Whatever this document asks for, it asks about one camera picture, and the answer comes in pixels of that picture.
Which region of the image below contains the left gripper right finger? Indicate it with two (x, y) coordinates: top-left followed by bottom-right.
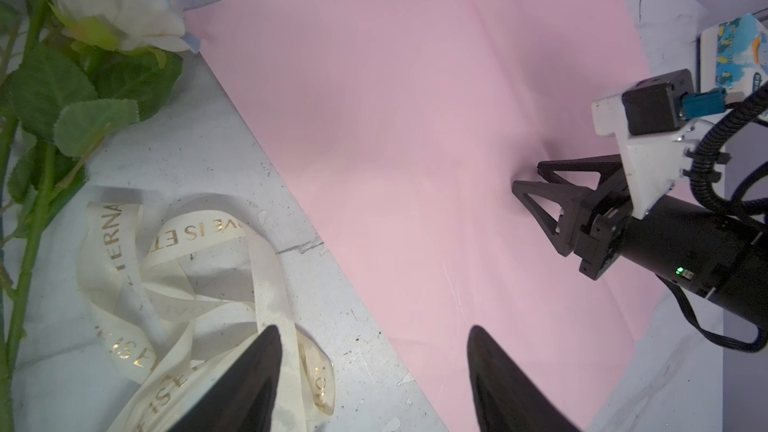
(467, 325), (578, 432)

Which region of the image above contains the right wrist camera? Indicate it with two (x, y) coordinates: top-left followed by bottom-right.
(591, 69), (726, 219)

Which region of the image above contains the tissue pack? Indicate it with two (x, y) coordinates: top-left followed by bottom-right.
(698, 14), (767, 103)

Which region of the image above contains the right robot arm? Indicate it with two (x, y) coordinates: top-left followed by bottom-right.
(511, 69), (767, 353)

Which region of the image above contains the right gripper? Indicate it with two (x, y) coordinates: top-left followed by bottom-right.
(511, 154), (633, 281)

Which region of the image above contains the pink purple wrapping paper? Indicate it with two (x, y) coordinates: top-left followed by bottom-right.
(189, 0), (706, 431)

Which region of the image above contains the cream printed ribbon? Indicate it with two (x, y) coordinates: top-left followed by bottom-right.
(76, 202), (336, 431)

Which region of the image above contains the white blue fake rose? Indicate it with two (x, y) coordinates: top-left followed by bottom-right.
(1, 0), (200, 431)

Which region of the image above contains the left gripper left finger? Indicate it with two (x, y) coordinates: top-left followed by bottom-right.
(170, 325), (282, 432)

